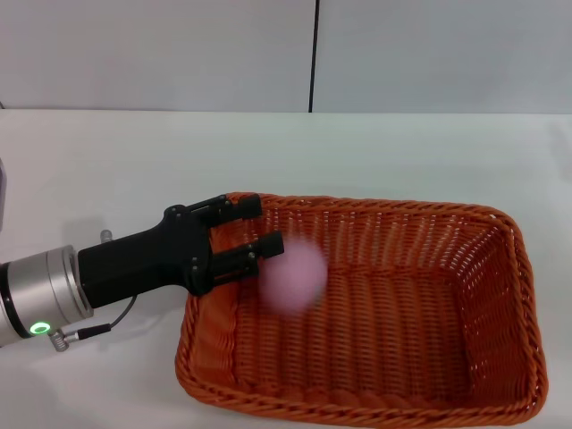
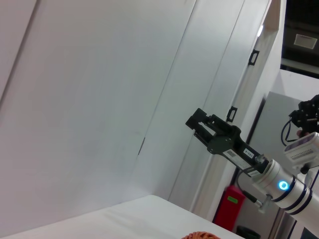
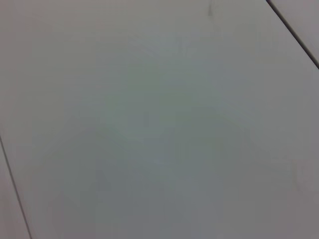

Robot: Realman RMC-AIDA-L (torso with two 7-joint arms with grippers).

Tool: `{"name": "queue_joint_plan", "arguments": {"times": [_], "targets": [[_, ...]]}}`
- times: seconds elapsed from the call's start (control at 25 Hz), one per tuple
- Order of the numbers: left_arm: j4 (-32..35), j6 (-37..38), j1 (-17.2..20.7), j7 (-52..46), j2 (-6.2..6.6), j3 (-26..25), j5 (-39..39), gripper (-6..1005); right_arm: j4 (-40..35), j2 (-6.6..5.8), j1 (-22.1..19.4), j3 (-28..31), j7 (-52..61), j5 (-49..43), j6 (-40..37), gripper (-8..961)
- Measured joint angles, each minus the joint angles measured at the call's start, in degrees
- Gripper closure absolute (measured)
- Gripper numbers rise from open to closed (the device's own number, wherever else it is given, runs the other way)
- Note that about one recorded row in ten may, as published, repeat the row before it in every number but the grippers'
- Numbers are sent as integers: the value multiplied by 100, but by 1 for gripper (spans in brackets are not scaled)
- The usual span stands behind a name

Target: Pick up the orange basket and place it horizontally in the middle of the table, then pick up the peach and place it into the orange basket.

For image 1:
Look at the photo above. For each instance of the pink peach toy ball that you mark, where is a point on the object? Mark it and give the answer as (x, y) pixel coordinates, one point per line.
(295, 277)

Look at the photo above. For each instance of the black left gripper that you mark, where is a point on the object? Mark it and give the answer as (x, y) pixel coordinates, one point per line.
(174, 250)

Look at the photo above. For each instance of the black vertical wall strip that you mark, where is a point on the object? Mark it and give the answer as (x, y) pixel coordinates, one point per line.
(313, 53)

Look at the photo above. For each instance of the orange woven plastic basket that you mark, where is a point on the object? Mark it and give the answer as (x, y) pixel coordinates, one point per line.
(380, 322)

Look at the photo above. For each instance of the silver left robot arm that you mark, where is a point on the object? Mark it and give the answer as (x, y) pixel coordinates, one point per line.
(40, 290)

